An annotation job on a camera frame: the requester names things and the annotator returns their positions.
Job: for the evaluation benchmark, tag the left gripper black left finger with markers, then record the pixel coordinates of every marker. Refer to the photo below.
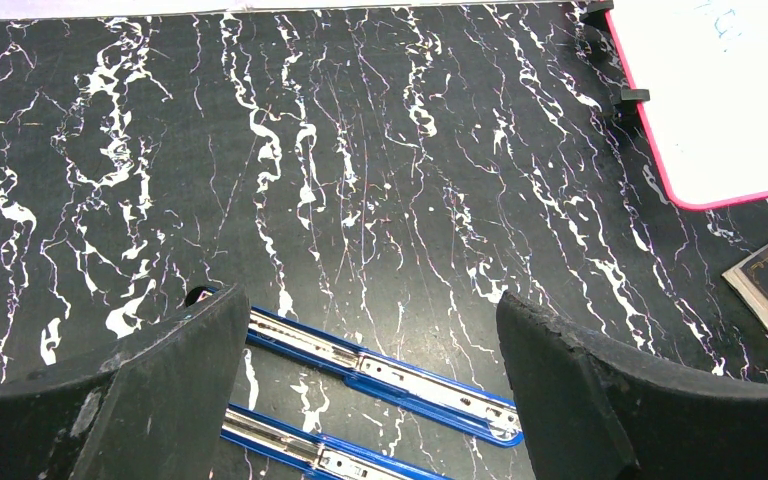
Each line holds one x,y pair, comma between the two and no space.
147,406

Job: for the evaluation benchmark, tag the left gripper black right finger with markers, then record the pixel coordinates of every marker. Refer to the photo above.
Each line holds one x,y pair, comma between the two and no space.
592,407

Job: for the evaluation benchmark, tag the blue stapler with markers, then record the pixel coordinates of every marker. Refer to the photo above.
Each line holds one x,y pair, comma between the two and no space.
448,402
318,456

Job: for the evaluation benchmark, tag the pink framed whiteboard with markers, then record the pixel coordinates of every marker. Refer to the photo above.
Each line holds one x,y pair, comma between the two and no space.
701,69

